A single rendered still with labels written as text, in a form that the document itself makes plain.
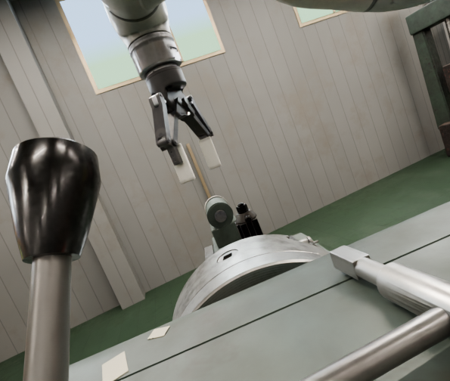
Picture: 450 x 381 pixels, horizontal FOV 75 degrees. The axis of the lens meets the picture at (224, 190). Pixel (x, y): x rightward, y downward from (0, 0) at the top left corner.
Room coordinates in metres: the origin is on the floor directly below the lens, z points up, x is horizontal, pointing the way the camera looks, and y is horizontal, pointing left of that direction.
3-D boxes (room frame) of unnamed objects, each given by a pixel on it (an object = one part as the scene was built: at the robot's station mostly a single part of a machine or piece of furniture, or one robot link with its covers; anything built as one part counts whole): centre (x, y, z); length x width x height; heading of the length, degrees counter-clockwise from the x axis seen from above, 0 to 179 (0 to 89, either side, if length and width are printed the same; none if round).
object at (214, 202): (1.59, 0.07, 1.01); 0.30 x 0.20 x 0.29; 3
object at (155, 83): (0.60, 0.03, 1.52); 0.08 x 0.07 x 0.09; 156
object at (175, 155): (0.52, 0.06, 1.41); 0.03 x 0.01 x 0.05; 156
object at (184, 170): (0.54, 0.06, 1.38); 0.03 x 0.01 x 0.07; 66
